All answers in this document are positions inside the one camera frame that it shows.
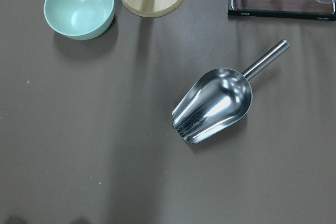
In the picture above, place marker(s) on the mint green bowl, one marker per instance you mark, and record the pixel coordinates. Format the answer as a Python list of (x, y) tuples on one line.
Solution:
[(79, 19)]

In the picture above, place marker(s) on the steel ice scoop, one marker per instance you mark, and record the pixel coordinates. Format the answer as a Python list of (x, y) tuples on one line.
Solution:
[(219, 99)]

